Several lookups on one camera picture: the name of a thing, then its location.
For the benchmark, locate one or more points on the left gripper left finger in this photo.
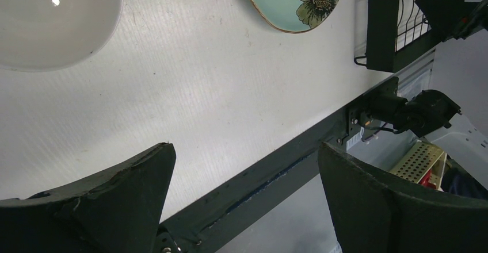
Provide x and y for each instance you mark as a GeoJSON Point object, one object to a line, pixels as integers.
{"type": "Point", "coordinates": [115, 210]}

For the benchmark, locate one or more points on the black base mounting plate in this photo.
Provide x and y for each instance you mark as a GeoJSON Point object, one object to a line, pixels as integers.
{"type": "Point", "coordinates": [216, 218]}

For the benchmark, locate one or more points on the black wire dish rack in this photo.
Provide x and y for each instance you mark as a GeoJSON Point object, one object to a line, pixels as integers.
{"type": "Point", "coordinates": [400, 31]}

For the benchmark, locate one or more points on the plain white bowl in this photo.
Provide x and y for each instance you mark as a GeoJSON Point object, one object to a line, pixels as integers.
{"type": "Point", "coordinates": [48, 35]}

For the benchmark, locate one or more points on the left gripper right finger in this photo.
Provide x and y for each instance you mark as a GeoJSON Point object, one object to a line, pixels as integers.
{"type": "Point", "coordinates": [375, 211]}

